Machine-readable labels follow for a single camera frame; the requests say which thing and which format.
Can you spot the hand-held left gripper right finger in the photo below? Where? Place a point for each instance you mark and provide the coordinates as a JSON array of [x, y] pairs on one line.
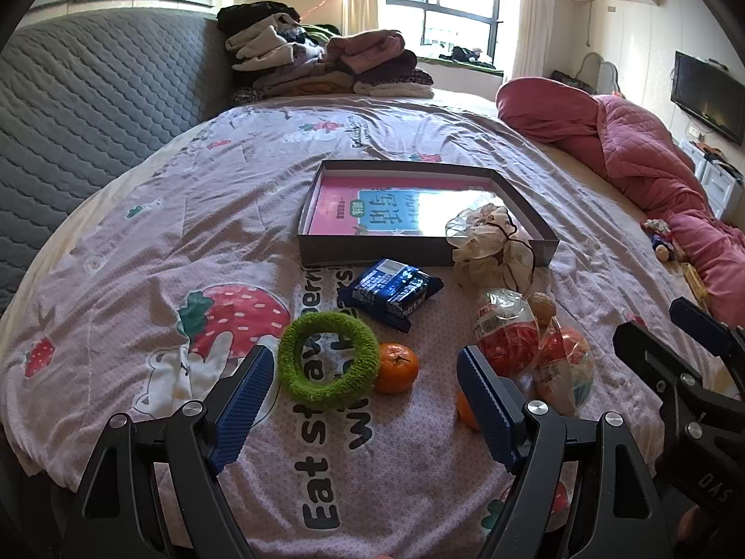
[[486, 407]]

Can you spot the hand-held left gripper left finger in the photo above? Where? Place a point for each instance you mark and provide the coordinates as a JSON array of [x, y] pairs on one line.
[[244, 407]]

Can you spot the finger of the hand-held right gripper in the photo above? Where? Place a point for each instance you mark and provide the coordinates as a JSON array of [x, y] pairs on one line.
[[707, 329], [652, 355]]

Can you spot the tangerine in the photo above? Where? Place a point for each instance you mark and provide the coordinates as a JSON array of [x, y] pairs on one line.
[[396, 367], [465, 413]]

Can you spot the grey cardboard box tray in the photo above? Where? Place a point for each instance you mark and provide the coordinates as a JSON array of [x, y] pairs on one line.
[[372, 250]]

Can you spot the yellow packet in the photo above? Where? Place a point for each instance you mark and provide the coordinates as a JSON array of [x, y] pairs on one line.
[[695, 282]]

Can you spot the small plush toys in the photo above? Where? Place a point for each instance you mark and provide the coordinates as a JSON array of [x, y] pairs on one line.
[[660, 241]]

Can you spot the walnut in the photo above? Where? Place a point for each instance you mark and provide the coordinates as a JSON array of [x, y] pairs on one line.
[[541, 306]]

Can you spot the white drawer cabinet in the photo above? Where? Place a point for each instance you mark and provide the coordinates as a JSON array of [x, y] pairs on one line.
[[716, 180]]

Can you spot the blue snack packet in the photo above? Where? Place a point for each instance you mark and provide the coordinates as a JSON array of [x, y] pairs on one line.
[[390, 291]]

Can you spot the pink quilt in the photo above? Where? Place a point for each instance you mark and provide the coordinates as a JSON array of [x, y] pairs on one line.
[[628, 151]]

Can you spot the strawberry printed bed sheet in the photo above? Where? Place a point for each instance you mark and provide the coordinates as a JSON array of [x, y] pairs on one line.
[[174, 215]]

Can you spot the pink workbook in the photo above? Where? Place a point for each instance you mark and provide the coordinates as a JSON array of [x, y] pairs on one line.
[[337, 209]]

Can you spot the black television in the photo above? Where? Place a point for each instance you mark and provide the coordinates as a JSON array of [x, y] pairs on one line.
[[707, 96]]

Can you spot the pile of folded clothes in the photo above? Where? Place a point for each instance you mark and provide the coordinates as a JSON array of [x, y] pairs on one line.
[[302, 70]]

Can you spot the grey quilted headboard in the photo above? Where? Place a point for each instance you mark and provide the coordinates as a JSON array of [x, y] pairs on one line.
[[87, 99]]

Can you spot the dark clothes on windowsill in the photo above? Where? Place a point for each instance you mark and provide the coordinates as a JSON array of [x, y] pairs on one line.
[[465, 55]]

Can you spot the window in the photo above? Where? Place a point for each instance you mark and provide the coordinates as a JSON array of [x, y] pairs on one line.
[[454, 11]]

